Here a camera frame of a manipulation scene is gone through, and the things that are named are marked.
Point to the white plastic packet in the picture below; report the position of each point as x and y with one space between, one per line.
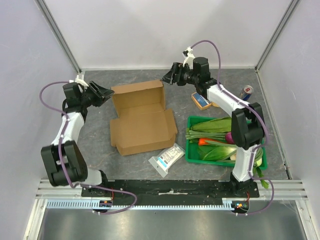
163 161

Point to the green bean bundle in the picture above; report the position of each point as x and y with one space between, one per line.
218 151

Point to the left aluminium frame post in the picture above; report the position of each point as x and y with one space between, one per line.
42 5

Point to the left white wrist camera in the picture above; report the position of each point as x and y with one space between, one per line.
79 80

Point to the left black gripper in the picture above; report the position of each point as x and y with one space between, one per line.
102 95

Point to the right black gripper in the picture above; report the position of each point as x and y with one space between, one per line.
177 74

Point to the brown cardboard box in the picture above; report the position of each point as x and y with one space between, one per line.
143 122

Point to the beige mushroom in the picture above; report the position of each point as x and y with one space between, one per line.
233 157

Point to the leafy green vegetable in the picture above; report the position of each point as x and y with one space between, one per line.
216 125

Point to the blue silver drink can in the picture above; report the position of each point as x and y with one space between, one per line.
246 92

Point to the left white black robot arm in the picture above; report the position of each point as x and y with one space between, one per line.
62 159

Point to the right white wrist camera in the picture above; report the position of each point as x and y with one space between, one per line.
188 57

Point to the grey slotted cable duct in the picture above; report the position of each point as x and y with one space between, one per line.
87 204

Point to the orange carrot piece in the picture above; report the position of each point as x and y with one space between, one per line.
204 141

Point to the right aluminium frame post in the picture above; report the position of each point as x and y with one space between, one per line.
293 4

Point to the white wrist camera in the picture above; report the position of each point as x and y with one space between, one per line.
188 57
79 80

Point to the purple onion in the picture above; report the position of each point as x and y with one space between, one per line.
229 138

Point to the orange blue rectangular box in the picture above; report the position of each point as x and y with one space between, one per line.
200 101

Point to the aluminium frame post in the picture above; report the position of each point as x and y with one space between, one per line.
42 5
293 4

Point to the aluminium front rail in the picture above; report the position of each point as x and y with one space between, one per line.
281 190

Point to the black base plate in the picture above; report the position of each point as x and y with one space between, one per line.
211 188

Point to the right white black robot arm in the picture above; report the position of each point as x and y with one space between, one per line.
247 122

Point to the green plastic tray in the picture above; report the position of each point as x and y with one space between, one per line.
192 153

